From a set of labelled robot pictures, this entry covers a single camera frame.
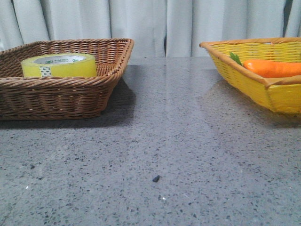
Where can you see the yellow-green tape roll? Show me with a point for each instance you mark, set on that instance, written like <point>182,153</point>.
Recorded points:
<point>60,65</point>

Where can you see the small black debris piece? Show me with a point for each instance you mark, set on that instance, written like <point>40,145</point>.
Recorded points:
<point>156,179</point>

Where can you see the white curtain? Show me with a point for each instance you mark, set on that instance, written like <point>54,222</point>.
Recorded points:
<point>159,28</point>

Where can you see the brown wicker basket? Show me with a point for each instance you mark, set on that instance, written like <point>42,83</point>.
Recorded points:
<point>61,98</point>

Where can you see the orange toy carrot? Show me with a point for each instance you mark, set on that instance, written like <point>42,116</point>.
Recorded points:
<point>272,69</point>

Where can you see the yellow wicker basket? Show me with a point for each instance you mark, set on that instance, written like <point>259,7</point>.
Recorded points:
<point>281,95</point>

